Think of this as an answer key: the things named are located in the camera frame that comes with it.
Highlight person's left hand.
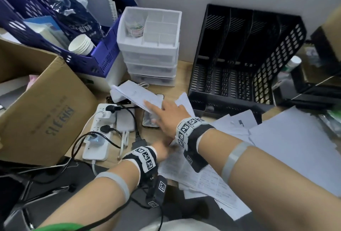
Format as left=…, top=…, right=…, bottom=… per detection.
left=150, top=139, right=176, bottom=164

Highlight person's right hand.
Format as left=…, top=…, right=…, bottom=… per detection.
left=144, top=100, right=191, bottom=139

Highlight black mesh file organizer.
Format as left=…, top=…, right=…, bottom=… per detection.
left=188, top=4, right=307, bottom=118

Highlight white papers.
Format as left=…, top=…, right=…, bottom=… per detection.
left=157, top=92, right=341, bottom=221

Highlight person's left forearm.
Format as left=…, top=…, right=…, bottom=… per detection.
left=37, top=159, right=140, bottom=231

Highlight person's right forearm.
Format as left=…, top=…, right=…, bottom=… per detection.
left=197, top=129, right=341, bottom=231

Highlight blue plastic file basket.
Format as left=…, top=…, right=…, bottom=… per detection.
left=0, top=0, right=126, bottom=78

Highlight black smartphone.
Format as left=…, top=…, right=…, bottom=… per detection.
left=142, top=110, right=162, bottom=129

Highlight wooden table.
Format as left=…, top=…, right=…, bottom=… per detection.
left=65, top=60, right=341, bottom=189

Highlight white drawer organiser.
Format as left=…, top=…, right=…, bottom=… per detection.
left=117, top=6, right=183, bottom=87

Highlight white power strip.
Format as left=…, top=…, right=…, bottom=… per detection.
left=82, top=103, right=118, bottom=161

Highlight white box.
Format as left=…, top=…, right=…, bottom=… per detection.
left=77, top=52, right=128, bottom=93

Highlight white shirt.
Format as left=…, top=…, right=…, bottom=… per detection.
left=140, top=219, right=219, bottom=231

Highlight small clear jar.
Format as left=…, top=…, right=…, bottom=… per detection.
left=125, top=16, right=146, bottom=38

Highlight stack of white paper cups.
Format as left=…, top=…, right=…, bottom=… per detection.
left=68, top=34, right=96, bottom=56

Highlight open brown cardboard box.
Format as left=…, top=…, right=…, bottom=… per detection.
left=0, top=28, right=98, bottom=166

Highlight clear plastic bag dark contents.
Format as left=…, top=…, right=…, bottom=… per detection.
left=47, top=0, right=104, bottom=44

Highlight grey spiral notebook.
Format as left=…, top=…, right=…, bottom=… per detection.
left=82, top=0, right=118, bottom=28

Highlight clear bottle white cap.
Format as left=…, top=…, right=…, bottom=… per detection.
left=285, top=55, right=302, bottom=73

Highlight black letter trays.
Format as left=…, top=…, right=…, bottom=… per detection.
left=271, top=25, right=341, bottom=109

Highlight light blue booklet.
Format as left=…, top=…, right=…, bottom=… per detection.
left=23, top=15, right=70, bottom=50

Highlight grey laptop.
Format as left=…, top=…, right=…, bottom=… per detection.
left=0, top=75, right=30, bottom=109

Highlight large brown cardboard box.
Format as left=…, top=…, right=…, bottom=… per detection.
left=321, top=4, right=341, bottom=61

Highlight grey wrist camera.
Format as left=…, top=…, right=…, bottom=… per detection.
left=184, top=151, right=209, bottom=173
left=146, top=175, right=168, bottom=209

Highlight black power cable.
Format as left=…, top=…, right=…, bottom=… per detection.
left=105, top=104, right=147, bottom=146
left=71, top=124, right=123, bottom=159

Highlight green cable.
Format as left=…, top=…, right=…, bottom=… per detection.
left=33, top=222, right=86, bottom=231

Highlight dark metal frame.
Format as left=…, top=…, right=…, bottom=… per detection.
left=4, top=180, right=71, bottom=230

